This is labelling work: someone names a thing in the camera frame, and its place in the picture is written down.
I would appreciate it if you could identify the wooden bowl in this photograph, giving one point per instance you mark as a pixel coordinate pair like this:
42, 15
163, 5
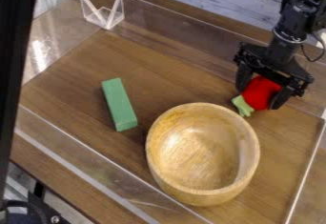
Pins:
203, 153

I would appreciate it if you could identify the black clamp with cable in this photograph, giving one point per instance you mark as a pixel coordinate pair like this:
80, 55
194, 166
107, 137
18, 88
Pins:
26, 209

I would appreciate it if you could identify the black vertical foreground post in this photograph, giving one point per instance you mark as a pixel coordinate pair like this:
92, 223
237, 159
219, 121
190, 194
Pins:
16, 17

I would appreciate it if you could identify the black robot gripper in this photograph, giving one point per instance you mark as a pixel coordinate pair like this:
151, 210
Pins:
273, 62

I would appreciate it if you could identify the clear acrylic corner bracket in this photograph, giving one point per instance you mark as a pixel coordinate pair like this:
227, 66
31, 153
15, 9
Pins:
103, 17

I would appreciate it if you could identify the red plush strawberry toy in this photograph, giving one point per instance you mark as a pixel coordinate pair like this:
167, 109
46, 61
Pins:
257, 95

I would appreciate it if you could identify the green rectangular block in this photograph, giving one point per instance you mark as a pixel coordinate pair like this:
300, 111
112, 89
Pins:
119, 105

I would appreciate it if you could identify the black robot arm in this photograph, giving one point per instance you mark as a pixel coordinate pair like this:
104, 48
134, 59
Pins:
302, 19

